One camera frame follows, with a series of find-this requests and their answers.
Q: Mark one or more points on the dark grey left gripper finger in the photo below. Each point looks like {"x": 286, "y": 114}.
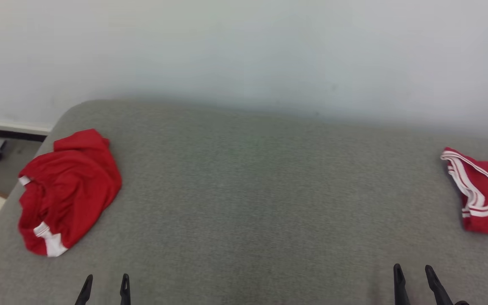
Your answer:
{"x": 85, "y": 294}
{"x": 125, "y": 294}

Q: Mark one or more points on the white wall baseboard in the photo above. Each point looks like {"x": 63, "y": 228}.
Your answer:
{"x": 6, "y": 126}

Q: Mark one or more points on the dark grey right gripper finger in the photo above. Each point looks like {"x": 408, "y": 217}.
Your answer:
{"x": 438, "y": 292}
{"x": 400, "y": 288}

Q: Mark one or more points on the red shorts white stripe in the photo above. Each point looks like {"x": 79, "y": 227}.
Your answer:
{"x": 70, "y": 190}

